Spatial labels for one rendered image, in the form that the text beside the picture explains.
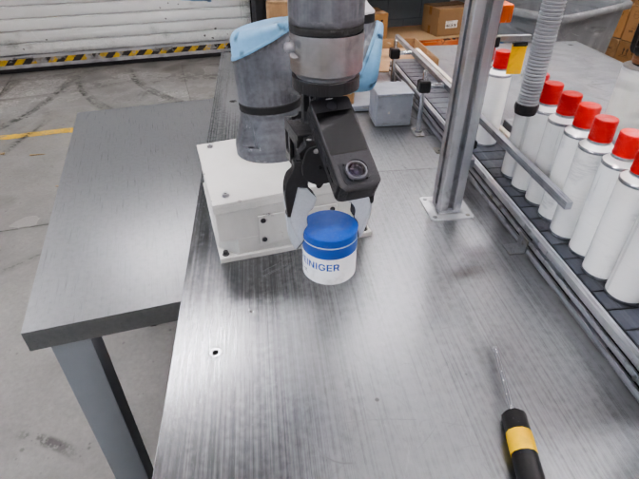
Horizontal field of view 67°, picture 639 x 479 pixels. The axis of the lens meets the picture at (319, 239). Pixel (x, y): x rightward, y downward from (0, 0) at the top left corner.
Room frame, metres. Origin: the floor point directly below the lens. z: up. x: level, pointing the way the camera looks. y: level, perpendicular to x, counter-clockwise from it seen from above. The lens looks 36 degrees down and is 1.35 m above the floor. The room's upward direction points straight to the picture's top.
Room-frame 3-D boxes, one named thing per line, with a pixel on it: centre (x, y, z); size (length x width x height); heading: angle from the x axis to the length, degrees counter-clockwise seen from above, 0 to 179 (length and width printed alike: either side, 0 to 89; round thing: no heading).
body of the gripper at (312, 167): (0.51, 0.00, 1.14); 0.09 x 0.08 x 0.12; 17
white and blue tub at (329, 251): (0.49, -0.01, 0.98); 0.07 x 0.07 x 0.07
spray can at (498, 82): (1.03, -0.38, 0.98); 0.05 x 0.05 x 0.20
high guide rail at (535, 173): (1.17, -0.32, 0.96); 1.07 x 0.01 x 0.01; 7
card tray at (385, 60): (1.87, -0.28, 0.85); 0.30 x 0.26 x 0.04; 7
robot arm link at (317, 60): (0.51, 0.00, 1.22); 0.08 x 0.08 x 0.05
